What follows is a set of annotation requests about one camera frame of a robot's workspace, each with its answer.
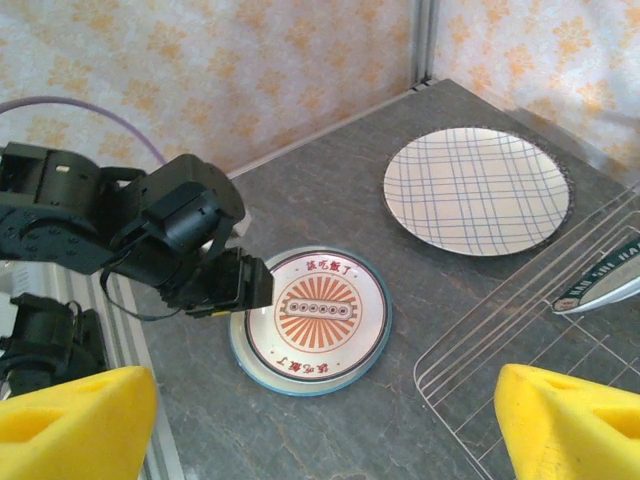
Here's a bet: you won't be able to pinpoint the white strawberry print plate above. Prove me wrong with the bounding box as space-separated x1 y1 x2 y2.
228 243 395 399

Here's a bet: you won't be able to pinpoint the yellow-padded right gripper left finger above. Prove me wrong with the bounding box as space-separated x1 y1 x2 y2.
0 365 160 480

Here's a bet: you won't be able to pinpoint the silver wire dish rack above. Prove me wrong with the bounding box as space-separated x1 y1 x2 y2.
413 177 640 480

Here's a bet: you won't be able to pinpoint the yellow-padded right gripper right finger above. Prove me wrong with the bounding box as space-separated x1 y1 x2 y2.
493 363 640 480

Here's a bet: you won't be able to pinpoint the white green-rimmed lettered plate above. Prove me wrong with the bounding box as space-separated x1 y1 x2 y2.
549 238 640 316

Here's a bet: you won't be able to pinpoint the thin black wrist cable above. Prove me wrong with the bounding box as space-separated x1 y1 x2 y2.
98 234 189 321

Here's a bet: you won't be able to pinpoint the white blue plaid plate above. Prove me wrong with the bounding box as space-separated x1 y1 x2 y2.
383 126 571 259

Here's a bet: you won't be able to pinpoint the aluminium extrusion base rails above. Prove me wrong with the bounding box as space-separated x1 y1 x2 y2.
44 259 177 480

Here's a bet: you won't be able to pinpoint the aluminium frame post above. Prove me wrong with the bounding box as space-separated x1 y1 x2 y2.
410 0 435 91

